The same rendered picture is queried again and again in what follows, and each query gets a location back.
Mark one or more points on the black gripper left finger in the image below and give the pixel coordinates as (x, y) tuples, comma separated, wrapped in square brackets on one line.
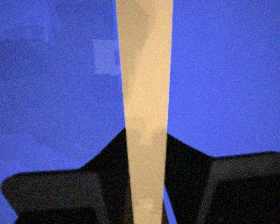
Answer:
[(100, 184)]

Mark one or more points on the long tan wooden rail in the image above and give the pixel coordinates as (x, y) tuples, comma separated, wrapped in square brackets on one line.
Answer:
[(144, 37)]

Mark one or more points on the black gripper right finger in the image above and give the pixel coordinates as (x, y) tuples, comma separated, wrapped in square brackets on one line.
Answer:
[(191, 176)]

